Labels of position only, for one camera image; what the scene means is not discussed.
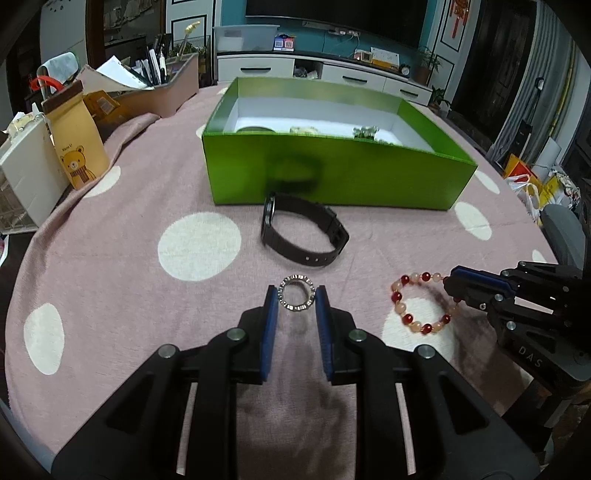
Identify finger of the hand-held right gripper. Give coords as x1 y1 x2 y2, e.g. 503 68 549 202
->
444 277 556 334
449 261 583 292

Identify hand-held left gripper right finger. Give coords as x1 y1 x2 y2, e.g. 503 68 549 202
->
315 285 541 480

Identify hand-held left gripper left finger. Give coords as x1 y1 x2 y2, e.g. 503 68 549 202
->
53 285 280 480

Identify sparkly silver ring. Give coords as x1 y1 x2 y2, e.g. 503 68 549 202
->
278 274 317 313

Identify red peach bead bracelet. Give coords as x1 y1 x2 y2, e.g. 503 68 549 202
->
390 271 462 337

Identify green cardboard box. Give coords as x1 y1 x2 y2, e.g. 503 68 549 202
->
202 76 478 212

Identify grey chair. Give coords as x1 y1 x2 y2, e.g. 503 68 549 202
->
540 203 588 267

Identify white plastic bag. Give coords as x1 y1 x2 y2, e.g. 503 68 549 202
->
508 173 544 223

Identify black wrist watch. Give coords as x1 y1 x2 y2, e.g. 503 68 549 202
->
261 192 351 267

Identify yellow shopping bags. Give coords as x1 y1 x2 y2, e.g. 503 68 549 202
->
503 154 583 214

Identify pink polka dot blanket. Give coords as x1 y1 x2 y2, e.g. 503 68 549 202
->
4 83 562 457

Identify small potted plant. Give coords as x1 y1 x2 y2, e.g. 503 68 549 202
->
429 85 451 114

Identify striped curtain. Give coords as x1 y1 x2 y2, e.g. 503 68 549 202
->
492 4 574 158

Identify tall potted plant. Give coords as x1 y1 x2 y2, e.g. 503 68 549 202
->
417 46 442 86

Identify white television cabinet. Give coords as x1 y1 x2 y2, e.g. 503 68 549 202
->
216 53 434 107

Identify yellow white desk calendar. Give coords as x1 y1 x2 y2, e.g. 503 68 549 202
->
371 46 400 70

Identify beige desk tray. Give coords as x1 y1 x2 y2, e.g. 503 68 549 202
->
108 52 200 119

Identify yellow bear bottle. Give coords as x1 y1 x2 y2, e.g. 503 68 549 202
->
30 76 110 190

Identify orange snack packet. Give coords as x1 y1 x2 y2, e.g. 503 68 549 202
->
83 90 123 126

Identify white drawer organizer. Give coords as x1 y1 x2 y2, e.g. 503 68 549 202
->
0 117 70 234

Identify bundle of pens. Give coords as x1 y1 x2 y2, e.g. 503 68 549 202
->
134 34 170 88

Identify translucent storage bin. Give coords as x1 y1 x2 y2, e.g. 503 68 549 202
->
213 24 280 53

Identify black television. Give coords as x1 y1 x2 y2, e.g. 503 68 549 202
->
245 0 428 48

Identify leafy plants with yellow flower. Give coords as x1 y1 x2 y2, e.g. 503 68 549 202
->
170 21 213 59

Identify white papers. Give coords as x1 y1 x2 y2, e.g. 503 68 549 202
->
76 55 154 96

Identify green white bag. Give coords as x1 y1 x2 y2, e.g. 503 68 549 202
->
37 52 80 85

